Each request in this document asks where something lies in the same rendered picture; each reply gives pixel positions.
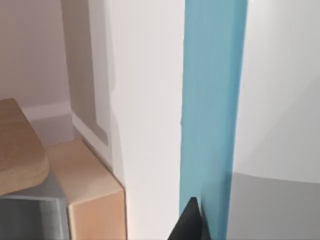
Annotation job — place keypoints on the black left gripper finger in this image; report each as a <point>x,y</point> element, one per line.
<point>190,225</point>

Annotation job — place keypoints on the light blue rack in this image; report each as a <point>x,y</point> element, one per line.
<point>212,100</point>

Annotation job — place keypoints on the grey pierced drawer inside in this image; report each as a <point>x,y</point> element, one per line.
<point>30,215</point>

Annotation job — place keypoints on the wooden cupboard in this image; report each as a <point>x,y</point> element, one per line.
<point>17,150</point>

